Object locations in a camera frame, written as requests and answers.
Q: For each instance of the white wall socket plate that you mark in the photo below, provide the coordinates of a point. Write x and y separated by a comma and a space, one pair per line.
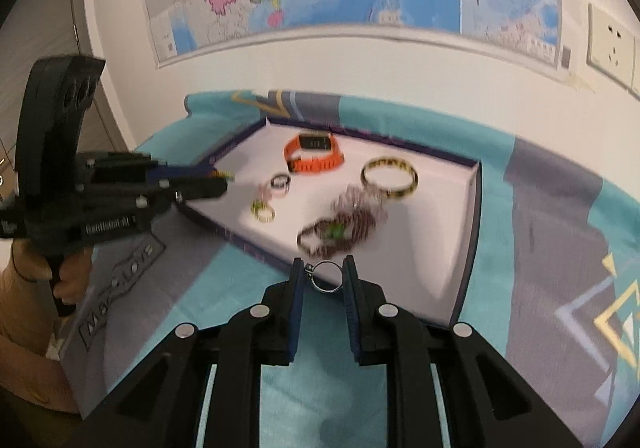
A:
610, 43

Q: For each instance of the person's left hand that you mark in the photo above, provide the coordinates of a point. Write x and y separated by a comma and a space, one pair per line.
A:
75, 273

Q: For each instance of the white box with navy rim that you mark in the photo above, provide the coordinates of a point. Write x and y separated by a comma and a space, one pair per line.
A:
425, 248

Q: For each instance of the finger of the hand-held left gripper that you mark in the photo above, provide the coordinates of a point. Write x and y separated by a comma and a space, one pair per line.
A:
190, 172
200, 188

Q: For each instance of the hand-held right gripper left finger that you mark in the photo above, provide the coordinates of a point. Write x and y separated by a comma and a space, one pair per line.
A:
297, 308

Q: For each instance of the yellow brown bangle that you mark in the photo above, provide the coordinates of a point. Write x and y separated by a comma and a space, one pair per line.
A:
397, 194

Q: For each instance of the orange smart watch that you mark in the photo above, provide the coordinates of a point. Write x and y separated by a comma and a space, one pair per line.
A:
320, 163

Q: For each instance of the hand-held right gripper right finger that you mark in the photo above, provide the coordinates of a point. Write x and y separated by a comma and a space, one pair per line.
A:
351, 308

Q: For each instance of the person's left forearm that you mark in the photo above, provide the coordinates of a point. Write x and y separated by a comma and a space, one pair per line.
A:
25, 328

